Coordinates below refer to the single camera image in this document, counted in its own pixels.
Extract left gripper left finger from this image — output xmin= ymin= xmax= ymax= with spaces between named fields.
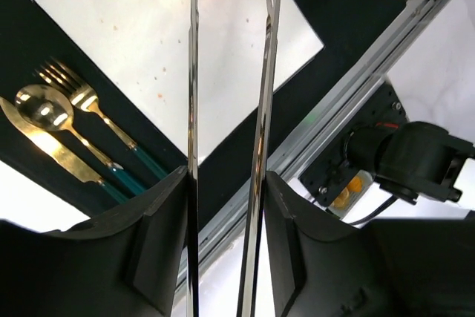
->
xmin=1 ymin=167 xmax=187 ymax=316

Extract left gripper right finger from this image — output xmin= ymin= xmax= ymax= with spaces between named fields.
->
xmin=264 ymin=171 xmax=474 ymax=316

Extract silver metal tongs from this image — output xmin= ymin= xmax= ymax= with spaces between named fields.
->
xmin=186 ymin=0 xmax=281 ymax=316

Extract white square plate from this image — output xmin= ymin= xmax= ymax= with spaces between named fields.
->
xmin=31 ymin=0 xmax=326 ymax=164

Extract black placemat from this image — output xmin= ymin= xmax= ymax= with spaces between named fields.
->
xmin=1 ymin=0 xmax=405 ymax=225

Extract gold knife teal handle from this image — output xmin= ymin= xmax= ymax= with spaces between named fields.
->
xmin=1 ymin=97 xmax=128 ymax=204

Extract gold spoon teal handle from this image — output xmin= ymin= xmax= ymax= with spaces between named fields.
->
xmin=15 ymin=85 xmax=146 ymax=195

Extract gold fork teal handle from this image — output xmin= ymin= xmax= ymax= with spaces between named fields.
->
xmin=36 ymin=57 xmax=169 ymax=180

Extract aluminium rail frame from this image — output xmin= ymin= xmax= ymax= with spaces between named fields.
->
xmin=174 ymin=0 xmax=459 ymax=295

